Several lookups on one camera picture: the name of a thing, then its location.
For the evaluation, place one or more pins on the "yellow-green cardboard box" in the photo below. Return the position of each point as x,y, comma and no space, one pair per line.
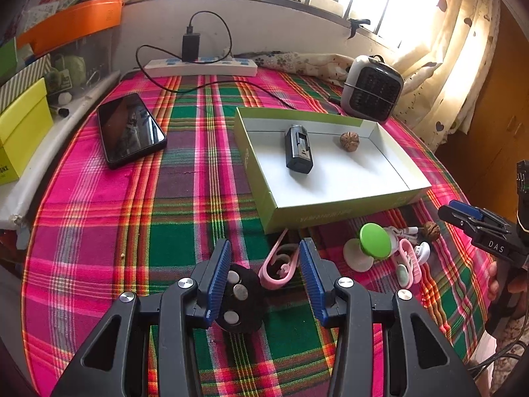
22,132

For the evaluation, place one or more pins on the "black rectangular gadget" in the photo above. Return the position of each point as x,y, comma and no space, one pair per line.
298,149

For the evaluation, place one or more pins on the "striped cardboard box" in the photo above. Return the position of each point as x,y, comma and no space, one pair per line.
24,80

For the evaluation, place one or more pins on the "black charger adapter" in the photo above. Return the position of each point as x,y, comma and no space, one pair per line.
191,47

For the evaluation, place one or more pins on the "cream heart print curtain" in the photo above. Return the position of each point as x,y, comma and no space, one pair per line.
454,49

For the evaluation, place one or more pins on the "plaid tablecloth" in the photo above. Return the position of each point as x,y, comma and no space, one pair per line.
165,206

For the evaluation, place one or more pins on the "green cardboard box lid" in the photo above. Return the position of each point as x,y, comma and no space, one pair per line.
351,173

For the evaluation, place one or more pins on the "brown walnut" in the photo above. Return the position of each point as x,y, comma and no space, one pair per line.
350,140
430,231

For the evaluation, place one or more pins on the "black smartphone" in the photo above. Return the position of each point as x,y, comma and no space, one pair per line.
130,130

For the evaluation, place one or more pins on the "wooden cabinet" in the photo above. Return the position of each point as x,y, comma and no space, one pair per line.
496,111

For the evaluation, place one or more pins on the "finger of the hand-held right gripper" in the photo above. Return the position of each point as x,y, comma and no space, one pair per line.
454,216
465,207

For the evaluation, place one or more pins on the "floral cloth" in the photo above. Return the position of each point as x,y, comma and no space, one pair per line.
297,64

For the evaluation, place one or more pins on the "person's right hand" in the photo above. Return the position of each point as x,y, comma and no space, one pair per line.
494,285

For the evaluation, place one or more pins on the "white power strip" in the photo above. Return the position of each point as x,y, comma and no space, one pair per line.
206,68

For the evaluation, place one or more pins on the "grey desk heater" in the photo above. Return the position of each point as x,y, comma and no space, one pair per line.
372,91

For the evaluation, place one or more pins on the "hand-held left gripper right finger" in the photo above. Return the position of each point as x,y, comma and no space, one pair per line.
310,275

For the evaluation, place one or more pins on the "clear storage box orange lid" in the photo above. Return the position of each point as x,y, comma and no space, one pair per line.
74,20

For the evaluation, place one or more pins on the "black round case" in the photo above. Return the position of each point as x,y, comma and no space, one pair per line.
248,310

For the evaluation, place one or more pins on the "black window hook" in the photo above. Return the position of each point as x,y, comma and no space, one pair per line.
355,25

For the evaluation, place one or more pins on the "green cardboard box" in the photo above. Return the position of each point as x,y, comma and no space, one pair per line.
7,58

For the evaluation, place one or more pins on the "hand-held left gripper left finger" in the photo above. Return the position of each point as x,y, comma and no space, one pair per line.
221,275

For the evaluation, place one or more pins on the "green and white suction holder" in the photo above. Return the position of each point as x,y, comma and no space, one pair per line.
374,242

